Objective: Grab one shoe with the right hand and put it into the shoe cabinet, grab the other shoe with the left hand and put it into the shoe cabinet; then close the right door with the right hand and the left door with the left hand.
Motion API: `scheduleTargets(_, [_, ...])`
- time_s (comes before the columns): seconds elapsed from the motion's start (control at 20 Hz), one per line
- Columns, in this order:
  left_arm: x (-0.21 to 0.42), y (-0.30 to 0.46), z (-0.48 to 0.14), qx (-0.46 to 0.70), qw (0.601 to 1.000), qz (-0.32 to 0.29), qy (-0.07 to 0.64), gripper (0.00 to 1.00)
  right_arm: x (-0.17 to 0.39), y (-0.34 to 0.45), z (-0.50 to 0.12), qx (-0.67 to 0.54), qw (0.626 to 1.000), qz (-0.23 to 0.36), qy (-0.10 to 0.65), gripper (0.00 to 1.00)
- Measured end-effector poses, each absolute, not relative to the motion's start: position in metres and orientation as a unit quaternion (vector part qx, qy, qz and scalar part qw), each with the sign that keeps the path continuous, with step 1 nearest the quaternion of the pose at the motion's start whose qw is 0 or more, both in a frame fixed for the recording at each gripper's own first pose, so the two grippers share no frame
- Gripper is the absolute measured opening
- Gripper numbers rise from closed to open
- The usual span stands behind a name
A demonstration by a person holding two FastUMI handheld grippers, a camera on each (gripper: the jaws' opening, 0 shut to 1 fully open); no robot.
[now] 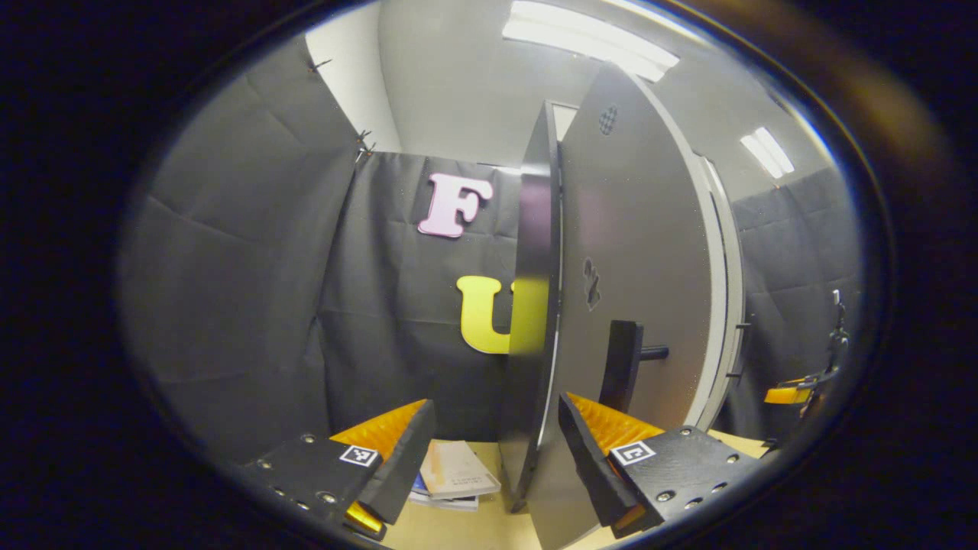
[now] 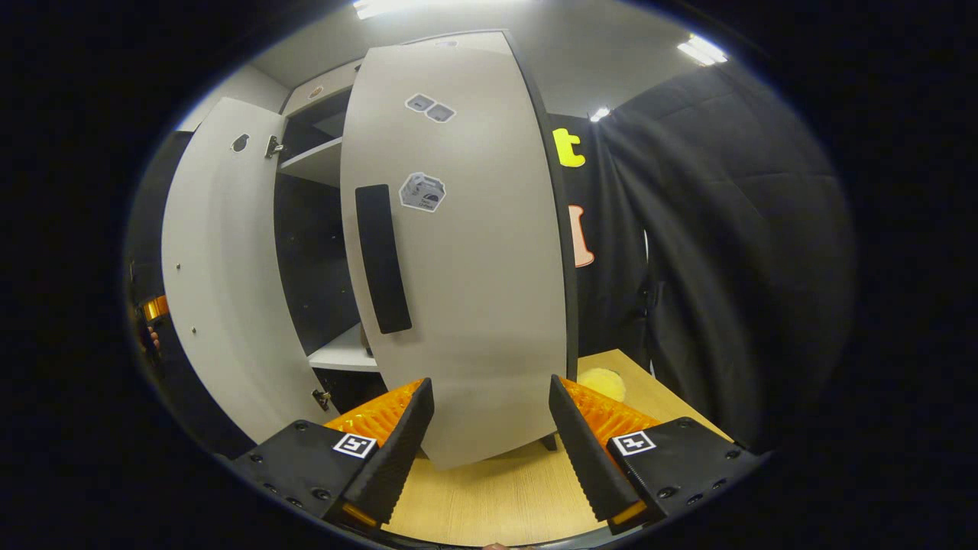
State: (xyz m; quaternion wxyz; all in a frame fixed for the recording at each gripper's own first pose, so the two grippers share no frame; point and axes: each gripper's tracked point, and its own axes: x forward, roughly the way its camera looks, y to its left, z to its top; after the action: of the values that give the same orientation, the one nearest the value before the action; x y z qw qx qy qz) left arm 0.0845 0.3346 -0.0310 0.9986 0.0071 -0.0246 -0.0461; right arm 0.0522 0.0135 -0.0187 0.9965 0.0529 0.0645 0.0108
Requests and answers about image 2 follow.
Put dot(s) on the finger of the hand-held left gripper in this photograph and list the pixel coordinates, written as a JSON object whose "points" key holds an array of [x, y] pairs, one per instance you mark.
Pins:
{"points": [[155, 308]]}

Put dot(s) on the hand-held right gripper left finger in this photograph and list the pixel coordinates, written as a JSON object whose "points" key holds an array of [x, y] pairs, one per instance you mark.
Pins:
{"points": [[393, 458]]}

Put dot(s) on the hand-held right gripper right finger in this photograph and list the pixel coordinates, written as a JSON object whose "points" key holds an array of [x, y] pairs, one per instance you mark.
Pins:
{"points": [[588, 451]]}

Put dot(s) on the grey cabinet door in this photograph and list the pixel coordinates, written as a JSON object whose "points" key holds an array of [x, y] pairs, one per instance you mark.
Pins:
{"points": [[229, 267], [474, 290]]}

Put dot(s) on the grey shoe cabinet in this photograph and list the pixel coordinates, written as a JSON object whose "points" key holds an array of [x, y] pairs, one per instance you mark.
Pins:
{"points": [[313, 260]]}

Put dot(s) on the yellow fluffy ball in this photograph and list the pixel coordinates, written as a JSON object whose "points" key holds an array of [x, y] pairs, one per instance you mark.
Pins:
{"points": [[602, 384]]}

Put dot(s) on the ceiling light panel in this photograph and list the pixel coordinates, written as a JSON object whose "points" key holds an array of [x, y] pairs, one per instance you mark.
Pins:
{"points": [[701, 50], [428, 6], [600, 114]]}

